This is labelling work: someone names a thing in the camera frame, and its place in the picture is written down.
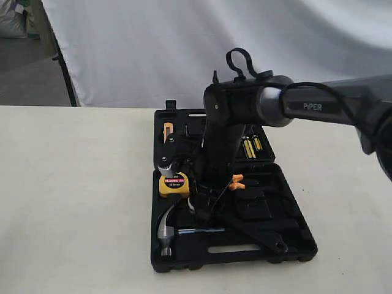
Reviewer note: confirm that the adjustable wrench black handle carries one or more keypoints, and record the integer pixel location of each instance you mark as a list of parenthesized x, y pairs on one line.
[(264, 236)]

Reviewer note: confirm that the orange handled pliers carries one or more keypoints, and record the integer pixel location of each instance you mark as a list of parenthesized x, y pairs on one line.
[(236, 182)]

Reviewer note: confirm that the white backdrop curtain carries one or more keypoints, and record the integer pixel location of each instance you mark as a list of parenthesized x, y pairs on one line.
[(141, 53)]

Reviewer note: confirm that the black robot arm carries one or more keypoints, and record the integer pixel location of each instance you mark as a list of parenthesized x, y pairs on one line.
[(364, 103)]

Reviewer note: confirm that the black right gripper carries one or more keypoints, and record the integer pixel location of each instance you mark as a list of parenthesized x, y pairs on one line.
[(214, 167)]

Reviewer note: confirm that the black plastic tool case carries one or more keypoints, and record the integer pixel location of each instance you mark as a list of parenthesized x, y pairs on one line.
[(251, 214)]

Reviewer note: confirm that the green white bag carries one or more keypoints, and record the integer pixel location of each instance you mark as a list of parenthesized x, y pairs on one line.
[(31, 30)]

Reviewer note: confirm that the grey woven sack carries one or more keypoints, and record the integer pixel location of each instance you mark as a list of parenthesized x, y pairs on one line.
[(13, 23)]

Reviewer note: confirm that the black backdrop stand pole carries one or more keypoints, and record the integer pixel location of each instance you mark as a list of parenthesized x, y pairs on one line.
[(67, 79)]

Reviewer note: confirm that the yellow tape measure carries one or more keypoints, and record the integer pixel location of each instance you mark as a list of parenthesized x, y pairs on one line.
[(177, 184)]

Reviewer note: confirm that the orange utility knife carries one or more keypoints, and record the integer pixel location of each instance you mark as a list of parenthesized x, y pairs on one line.
[(168, 130)]

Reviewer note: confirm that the claw hammer black grip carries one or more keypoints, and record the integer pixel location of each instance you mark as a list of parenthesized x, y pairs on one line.
[(166, 233)]

